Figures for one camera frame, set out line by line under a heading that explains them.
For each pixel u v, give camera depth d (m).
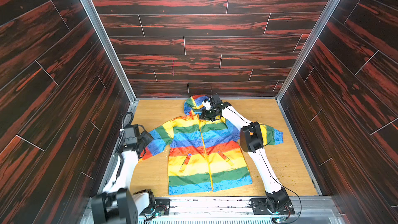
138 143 0.63
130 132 0.65
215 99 0.89
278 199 0.64
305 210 0.74
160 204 0.74
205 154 0.91
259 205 0.73
